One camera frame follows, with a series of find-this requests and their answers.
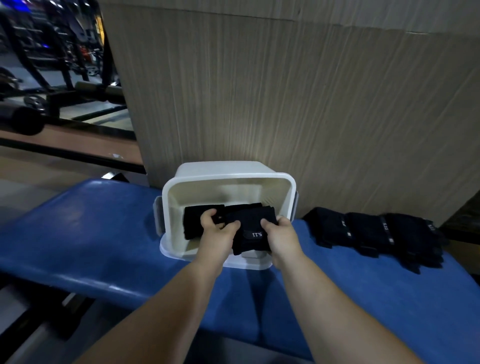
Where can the person's right hand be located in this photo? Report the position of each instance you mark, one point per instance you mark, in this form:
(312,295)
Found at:
(285,243)

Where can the person's left hand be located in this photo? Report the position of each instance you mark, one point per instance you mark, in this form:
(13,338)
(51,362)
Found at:
(215,242)

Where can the person's right thumb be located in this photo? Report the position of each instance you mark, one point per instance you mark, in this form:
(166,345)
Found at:
(267,226)

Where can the person's left thumb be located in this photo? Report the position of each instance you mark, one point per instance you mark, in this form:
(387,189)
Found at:
(232,226)

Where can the black glove with white label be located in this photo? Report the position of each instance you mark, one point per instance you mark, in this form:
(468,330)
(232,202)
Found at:
(249,225)

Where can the person's left forearm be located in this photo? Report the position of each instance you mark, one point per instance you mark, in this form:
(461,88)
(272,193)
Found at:
(161,315)

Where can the person's right forearm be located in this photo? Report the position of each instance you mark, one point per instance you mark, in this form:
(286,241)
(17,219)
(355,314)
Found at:
(337,318)

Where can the white plastic bin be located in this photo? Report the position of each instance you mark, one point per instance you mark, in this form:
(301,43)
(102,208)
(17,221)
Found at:
(225,187)

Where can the blue padded bench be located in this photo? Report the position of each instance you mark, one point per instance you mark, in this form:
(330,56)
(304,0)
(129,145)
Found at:
(93,240)

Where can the brown box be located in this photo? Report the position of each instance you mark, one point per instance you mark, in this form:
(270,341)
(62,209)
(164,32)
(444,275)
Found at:
(463,232)

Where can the round weight plate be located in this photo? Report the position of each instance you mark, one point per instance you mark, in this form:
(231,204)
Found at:
(35,103)

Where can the black padded roller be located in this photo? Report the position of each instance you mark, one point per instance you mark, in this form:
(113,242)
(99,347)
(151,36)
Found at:
(20,119)

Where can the black metal bench frame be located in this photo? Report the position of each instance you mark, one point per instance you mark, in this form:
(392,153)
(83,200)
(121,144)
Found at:
(33,322)

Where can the black gym machine frame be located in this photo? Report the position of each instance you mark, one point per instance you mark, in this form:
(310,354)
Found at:
(45,41)

